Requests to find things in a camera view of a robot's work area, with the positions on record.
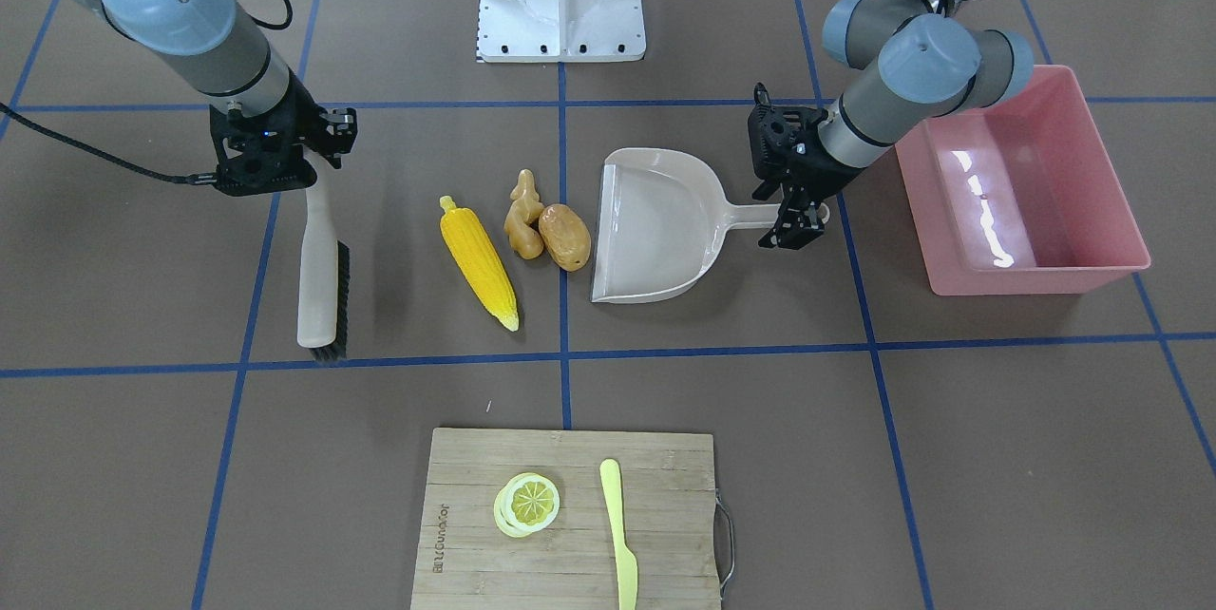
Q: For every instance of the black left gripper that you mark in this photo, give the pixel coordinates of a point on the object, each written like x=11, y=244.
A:
x=813, y=169

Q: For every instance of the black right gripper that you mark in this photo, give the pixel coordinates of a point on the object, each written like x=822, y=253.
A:
x=306, y=117

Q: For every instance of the bamboo cutting board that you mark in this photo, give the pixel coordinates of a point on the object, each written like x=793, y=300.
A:
x=669, y=504

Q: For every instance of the brown toy potato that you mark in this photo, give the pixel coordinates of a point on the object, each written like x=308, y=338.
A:
x=565, y=236

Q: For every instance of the beige hand brush black bristles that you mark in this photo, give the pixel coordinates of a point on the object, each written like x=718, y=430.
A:
x=324, y=274

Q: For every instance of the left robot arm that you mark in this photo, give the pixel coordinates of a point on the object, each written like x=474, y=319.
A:
x=915, y=62

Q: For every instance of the yellow toy corn cob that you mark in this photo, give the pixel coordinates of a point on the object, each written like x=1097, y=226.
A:
x=479, y=262

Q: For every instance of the yellow toy lemon slice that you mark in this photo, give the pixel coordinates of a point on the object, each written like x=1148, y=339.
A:
x=527, y=504

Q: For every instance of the tan toy ginger root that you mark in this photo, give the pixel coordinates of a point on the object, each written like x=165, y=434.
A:
x=519, y=223

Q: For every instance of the yellow plastic toy knife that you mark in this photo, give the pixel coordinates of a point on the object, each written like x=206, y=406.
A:
x=625, y=561

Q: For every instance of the pink plastic bin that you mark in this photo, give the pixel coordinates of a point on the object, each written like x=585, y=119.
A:
x=1020, y=198

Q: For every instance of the beige plastic dustpan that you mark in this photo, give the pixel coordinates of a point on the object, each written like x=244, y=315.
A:
x=663, y=219

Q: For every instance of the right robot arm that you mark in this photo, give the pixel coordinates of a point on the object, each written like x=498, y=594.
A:
x=215, y=46

